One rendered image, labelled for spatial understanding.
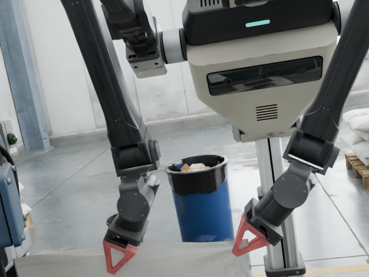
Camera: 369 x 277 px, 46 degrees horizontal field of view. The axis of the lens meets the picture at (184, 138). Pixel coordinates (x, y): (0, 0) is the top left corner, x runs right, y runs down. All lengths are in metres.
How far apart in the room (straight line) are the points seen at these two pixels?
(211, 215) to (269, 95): 1.97
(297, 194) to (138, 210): 0.27
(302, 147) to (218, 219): 2.37
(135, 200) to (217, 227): 2.41
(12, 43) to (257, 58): 8.70
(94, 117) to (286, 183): 8.70
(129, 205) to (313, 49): 0.61
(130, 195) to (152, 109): 8.27
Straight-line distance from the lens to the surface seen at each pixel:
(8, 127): 1.12
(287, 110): 1.26
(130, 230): 0.85
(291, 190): 0.72
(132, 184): 0.75
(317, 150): 0.78
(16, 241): 0.57
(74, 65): 9.37
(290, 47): 1.12
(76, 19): 0.70
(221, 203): 3.11
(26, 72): 9.52
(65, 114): 9.54
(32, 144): 9.69
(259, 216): 0.79
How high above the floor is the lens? 1.40
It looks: 10 degrees down
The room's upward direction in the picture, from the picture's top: 9 degrees counter-clockwise
